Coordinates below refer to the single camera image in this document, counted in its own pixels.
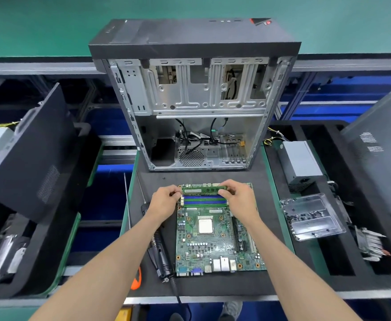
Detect person's left hand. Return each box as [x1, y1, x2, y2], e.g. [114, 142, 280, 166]
[147, 185, 183, 225]

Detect person's right hand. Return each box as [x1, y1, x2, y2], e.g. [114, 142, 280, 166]
[217, 179, 262, 228]

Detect green memory module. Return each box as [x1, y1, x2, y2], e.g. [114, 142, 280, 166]
[181, 185, 228, 194]

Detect person's right forearm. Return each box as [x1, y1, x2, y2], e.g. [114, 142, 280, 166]
[241, 218, 363, 321]

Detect person's left forearm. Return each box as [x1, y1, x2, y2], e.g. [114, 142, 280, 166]
[29, 210, 169, 321]

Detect black work mat green edge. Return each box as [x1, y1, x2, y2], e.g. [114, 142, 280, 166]
[119, 150, 296, 298]

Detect silver processor chip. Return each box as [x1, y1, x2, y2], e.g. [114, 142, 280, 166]
[198, 217, 216, 235]

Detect green motherboard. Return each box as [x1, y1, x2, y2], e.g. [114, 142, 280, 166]
[175, 183, 267, 277]

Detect black electric screwdriver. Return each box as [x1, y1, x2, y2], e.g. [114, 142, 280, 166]
[136, 170, 192, 321]

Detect clear plastic screw tray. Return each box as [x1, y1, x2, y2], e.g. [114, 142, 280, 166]
[280, 193, 347, 242]

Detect person's grey shoe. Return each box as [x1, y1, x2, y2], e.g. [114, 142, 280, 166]
[220, 300, 243, 321]

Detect yellow object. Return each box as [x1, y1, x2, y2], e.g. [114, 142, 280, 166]
[116, 305, 133, 321]

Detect black foam tray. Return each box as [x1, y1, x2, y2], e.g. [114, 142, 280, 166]
[0, 121, 103, 299]
[263, 121, 391, 292]

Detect black case side panel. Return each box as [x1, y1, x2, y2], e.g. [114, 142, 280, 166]
[0, 82, 93, 225]

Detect metal heatsink cooler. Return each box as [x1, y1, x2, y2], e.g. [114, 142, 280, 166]
[354, 225, 391, 263]

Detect black and silver computer case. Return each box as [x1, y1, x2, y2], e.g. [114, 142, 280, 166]
[88, 18, 302, 172]

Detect grey case side panel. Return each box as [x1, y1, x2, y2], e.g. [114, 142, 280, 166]
[340, 78, 391, 218]

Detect orange tool handle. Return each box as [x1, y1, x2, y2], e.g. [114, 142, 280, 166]
[131, 267, 142, 291]

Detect black cable bundle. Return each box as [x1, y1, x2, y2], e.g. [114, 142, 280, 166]
[327, 180, 355, 228]

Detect silver metal bracket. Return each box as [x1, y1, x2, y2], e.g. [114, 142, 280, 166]
[0, 233, 29, 282]

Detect aluminium frame rail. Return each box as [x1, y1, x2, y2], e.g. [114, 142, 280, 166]
[0, 58, 391, 78]

